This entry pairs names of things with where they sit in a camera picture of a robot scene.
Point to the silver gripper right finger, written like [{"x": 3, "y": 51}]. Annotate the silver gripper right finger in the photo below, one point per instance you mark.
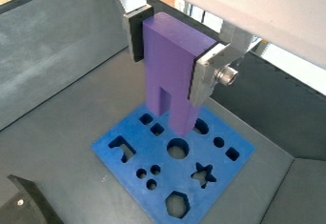
[{"x": 212, "y": 64}]

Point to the blue shape-sorting board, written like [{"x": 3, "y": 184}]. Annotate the blue shape-sorting board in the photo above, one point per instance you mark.
[{"x": 175, "y": 174}]

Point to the purple double-square block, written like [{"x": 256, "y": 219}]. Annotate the purple double-square block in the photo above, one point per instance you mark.
[{"x": 172, "y": 45}]

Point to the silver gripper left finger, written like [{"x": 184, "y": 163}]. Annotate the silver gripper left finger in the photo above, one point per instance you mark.
[{"x": 135, "y": 12}]

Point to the black curved holder stand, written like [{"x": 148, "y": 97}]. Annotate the black curved holder stand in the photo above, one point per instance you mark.
[{"x": 27, "y": 207}]

